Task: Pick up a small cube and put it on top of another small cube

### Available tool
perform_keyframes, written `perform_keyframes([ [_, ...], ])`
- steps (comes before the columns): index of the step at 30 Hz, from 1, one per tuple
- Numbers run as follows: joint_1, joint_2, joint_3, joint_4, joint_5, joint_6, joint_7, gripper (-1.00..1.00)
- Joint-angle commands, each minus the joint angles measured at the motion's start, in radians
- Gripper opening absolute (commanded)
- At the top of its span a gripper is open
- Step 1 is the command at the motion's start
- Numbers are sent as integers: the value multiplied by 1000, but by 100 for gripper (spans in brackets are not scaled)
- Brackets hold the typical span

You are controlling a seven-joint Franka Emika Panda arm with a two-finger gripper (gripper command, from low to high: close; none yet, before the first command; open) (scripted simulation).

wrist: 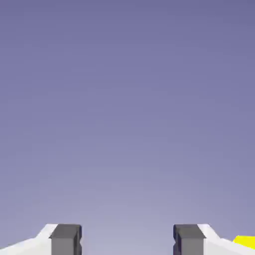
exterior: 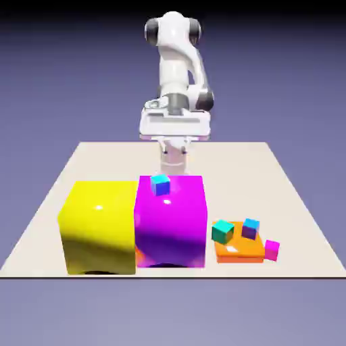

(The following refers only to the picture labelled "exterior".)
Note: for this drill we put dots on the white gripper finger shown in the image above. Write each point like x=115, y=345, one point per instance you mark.
x=164, y=147
x=185, y=147

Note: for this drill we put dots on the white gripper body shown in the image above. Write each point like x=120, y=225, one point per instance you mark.
x=174, y=127

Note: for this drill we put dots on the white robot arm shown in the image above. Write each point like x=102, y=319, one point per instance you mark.
x=173, y=73

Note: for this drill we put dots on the small blue cube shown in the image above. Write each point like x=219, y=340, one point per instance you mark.
x=160, y=186

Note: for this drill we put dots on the small green cube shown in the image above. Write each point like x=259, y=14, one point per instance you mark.
x=222, y=232

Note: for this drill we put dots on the small purple cube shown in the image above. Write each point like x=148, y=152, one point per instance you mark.
x=250, y=229

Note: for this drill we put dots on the small magenta cube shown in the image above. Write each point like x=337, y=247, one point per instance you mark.
x=271, y=250

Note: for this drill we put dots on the large magenta box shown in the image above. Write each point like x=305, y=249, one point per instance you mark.
x=173, y=224

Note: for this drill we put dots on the large yellow box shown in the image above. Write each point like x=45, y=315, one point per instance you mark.
x=100, y=227

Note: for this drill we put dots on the large orange box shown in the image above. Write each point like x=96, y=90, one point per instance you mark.
x=240, y=250

